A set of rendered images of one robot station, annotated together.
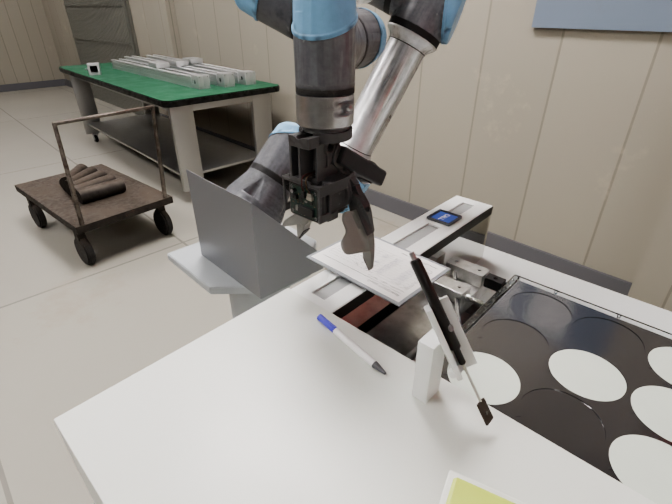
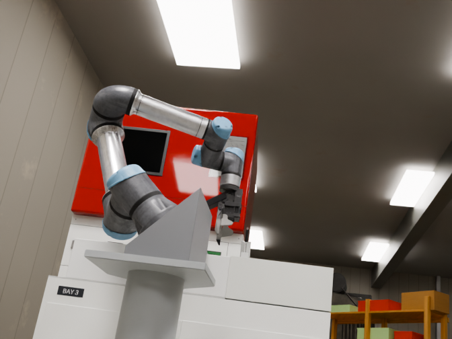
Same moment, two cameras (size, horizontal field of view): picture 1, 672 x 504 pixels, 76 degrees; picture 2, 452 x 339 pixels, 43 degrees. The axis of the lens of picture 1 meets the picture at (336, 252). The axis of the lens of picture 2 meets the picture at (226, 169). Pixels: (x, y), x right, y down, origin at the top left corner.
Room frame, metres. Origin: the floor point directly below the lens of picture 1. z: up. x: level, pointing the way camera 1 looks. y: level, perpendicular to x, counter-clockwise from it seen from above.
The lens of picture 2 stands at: (1.78, 1.56, 0.51)
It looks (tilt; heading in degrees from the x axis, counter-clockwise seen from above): 22 degrees up; 233
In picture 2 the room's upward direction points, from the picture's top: 8 degrees clockwise
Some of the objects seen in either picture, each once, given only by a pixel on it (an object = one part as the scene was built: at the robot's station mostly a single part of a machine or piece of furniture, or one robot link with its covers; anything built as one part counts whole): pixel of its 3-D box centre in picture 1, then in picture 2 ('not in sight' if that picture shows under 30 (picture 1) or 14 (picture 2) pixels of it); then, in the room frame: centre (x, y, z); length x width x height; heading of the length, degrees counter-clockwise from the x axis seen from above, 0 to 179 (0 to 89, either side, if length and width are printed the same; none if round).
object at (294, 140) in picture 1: (322, 172); (229, 204); (0.56, 0.02, 1.16); 0.09 x 0.08 x 0.12; 138
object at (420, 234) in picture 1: (405, 269); (150, 270); (0.74, -0.14, 0.89); 0.55 x 0.09 x 0.14; 137
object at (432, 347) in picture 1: (444, 357); (244, 258); (0.34, -0.12, 1.03); 0.06 x 0.04 x 0.13; 47
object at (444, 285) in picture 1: (446, 287); not in sight; (0.67, -0.21, 0.89); 0.08 x 0.03 x 0.03; 47
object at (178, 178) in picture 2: not in sight; (176, 188); (0.22, -0.89, 1.52); 0.81 x 0.75 x 0.60; 137
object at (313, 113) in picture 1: (326, 111); (230, 183); (0.57, 0.01, 1.25); 0.08 x 0.08 x 0.05
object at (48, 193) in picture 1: (87, 171); not in sight; (2.64, 1.60, 0.44); 1.11 x 0.65 x 0.88; 53
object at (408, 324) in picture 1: (422, 318); not in sight; (0.62, -0.16, 0.87); 0.36 x 0.08 x 0.03; 137
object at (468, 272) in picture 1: (466, 271); not in sight; (0.73, -0.27, 0.89); 0.08 x 0.03 x 0.03; 47
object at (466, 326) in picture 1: (472, 321); not in sight; (0.57, -0.23, 0.90); 0.38 x 0.01 x 0.01; 137
